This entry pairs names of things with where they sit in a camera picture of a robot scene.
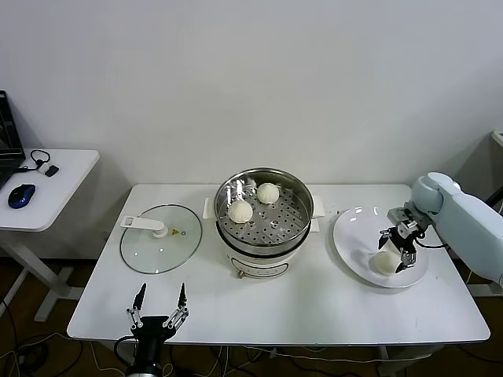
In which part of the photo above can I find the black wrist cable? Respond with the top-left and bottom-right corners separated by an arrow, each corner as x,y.
113,335 -> 137,364
416,237 -> 450,250

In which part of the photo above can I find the white side table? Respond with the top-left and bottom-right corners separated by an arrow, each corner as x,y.
0,148 -> 101,324

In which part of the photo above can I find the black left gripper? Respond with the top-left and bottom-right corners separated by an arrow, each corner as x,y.
125,282 -> 190,342

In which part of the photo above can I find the black floor cable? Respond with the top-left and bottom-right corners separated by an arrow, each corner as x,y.
0,298 -> 19,377

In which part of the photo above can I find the stainless steel steamer basket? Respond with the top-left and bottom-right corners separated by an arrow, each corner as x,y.
214,167 -> 315,256

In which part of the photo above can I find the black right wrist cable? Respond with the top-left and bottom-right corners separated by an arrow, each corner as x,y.
416,237 -> 450,250

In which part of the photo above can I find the black laptop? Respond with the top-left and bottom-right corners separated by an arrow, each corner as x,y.
0,90 -> 27,189

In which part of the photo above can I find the white floor cable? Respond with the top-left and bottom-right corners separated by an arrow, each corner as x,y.
0,332 -> 119,372

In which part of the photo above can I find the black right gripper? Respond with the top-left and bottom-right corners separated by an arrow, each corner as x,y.
377,221 -> 424,275

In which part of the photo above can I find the glass lid with white handle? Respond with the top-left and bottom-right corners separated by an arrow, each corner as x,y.
119,203 -> 204,276

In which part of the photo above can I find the white round plate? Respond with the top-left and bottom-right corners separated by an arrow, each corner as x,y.
332,207 -> 429,290

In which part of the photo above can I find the blue black computer mouse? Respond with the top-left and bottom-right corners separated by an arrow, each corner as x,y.
7,183 -> 36,210

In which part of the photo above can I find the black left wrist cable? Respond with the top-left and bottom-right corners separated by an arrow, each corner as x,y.
113,335 -> 137,364

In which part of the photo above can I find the black looped thin cable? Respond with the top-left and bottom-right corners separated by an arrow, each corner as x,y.
17,149 -> 52,174

